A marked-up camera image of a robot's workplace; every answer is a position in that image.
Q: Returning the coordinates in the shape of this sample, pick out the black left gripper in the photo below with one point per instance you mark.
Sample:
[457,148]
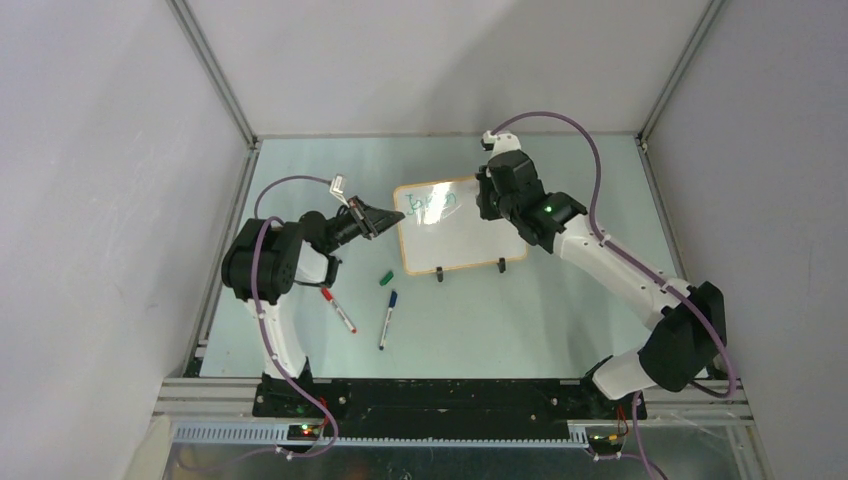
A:
[381,218]

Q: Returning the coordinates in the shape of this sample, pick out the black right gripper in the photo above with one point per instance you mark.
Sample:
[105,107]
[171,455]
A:
[487,212]

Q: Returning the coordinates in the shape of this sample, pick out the green marker cap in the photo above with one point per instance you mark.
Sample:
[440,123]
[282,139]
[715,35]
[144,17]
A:
[387,277]

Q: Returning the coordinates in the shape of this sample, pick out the yellow framed whiteboard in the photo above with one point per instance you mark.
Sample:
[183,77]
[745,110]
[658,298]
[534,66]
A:
[442,229]

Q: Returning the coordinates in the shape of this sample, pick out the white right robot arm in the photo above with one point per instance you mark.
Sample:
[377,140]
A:
[686,323]

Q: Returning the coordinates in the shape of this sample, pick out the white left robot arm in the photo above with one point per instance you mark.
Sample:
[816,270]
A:
[270,256]

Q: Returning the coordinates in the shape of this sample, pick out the blue marker pen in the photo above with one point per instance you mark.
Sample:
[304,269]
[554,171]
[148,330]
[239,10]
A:
[387,321]

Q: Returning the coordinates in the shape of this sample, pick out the red marker pen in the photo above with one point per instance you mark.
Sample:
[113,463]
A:
[328,296]

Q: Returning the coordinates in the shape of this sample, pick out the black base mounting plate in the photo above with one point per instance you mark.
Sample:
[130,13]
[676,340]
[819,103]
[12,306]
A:
[423,409]

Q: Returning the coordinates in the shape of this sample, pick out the left controller circuit board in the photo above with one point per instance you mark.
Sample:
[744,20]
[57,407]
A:
[304,432]

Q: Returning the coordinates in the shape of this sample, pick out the controller circuit board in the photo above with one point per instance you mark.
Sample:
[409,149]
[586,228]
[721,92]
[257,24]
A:
[304,432]
[610,445]

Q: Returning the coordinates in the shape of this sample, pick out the right controller circuit board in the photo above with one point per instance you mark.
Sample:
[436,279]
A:
[610,445]

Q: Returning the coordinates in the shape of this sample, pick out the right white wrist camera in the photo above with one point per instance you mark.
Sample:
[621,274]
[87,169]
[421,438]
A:
[499,143]

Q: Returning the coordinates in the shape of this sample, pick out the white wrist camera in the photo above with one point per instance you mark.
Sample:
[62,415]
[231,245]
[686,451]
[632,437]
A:
[336,189]
[499,143]

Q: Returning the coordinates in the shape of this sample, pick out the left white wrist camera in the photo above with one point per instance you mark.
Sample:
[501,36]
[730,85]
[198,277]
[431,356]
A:
[336,189]

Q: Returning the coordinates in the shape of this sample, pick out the left aluminium frame post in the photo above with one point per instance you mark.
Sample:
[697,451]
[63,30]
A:
[197,39]

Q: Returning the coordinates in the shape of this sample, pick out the aluminium frame post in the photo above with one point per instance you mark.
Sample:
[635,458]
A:
[197,39]
[681,66]

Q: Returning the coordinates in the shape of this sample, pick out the right aluminium frame post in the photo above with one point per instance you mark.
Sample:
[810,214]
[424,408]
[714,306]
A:
[681,66]

